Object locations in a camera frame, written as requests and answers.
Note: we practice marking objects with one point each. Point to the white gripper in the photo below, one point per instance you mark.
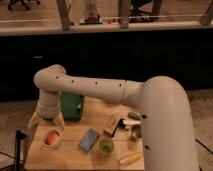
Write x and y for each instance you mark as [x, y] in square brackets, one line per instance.
[47, 112]

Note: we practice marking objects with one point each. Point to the red orange apple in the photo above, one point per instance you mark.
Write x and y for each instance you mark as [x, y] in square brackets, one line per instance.
[52, 137]

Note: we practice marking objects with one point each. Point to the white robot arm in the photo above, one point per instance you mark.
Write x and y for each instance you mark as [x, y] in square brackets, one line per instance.
[167, 124]

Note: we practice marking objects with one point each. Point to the green plastic cup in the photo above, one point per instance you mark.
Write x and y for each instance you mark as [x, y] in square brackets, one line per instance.
[106, 146]

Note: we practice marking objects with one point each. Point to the metal cup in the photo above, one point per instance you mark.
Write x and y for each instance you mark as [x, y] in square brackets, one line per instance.
[135, 133]

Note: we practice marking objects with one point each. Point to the green box container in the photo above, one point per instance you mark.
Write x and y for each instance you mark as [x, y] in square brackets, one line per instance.
[72, 106]

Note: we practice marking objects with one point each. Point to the wooden block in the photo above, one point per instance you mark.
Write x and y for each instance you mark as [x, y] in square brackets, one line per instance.
[111, 125]

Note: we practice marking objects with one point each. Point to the black white marker tool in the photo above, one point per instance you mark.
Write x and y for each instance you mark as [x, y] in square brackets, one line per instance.
[125, 124]

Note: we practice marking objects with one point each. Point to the green pickle vegetable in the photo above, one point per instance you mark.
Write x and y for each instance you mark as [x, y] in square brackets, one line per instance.
[134, 115]

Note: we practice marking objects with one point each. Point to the black camera stand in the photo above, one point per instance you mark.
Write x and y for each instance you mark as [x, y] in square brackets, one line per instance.
[18, 162]

